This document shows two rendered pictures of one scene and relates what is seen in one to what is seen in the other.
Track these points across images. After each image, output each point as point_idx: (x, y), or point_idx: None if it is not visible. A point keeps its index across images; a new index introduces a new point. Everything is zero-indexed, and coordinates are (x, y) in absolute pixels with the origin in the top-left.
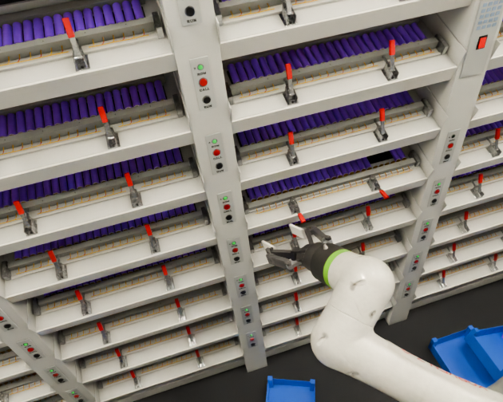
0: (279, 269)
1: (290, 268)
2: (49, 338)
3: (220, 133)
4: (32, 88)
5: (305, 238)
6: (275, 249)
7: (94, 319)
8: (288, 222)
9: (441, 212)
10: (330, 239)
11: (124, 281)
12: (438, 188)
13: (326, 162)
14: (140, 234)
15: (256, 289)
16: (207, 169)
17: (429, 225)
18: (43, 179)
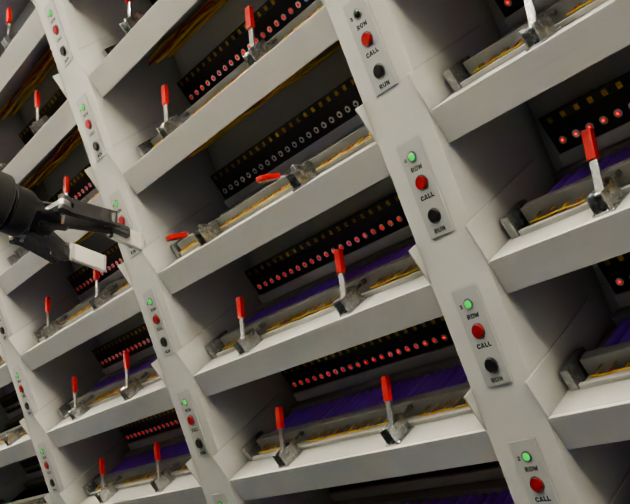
0: (285, 436)
1: (9, 235)
2: (70, 466)
3: (84, 94)
4: None
5: (107, 234)
6: (71, 246)
7: (83, 436)
8: (206, 270)
9: (492, 267)
10: (59, 197)
11: (119, 386)
12: (421, 172)
13: (195, 125)
14: (111, 291)
15: (244, 466)
16: (91, 153)
17: (482, 314)
18: (15, 181)
